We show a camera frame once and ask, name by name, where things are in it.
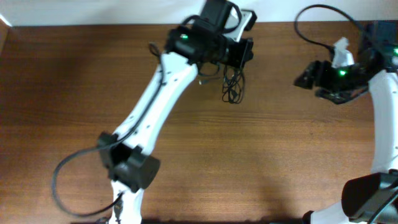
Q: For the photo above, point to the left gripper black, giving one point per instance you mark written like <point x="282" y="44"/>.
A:
<point x="243" y="53"/>

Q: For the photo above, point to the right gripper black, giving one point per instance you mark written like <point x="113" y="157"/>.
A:
<point x="317" y="72"/>

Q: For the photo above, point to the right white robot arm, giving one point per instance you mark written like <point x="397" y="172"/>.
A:
<point x="371" y="198"/>

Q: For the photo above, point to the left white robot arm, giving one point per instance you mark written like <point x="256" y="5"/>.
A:
<point x="213" y="36"/>

